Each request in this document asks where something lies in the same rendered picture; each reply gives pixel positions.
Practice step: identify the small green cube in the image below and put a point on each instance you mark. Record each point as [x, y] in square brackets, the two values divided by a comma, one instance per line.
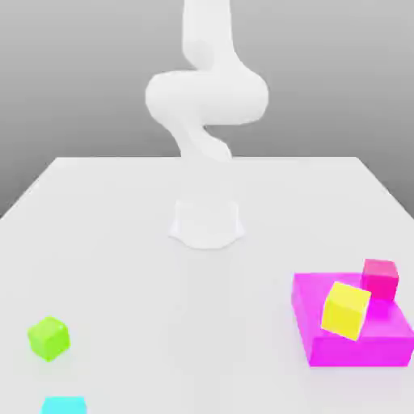
[48, 338]

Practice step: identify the small cyan cube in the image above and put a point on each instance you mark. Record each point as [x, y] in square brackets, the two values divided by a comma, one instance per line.
[63, 406]

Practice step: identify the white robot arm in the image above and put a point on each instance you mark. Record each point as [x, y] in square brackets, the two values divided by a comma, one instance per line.
[207, 97]

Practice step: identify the small yellow cube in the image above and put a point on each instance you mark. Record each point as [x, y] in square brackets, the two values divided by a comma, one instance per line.
[344, 311]

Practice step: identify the large magenta box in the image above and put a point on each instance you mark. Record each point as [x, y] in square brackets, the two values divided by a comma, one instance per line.
[359, 351]

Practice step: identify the small pink cube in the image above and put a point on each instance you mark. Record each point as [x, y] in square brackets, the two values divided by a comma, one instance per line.
[381, 278]

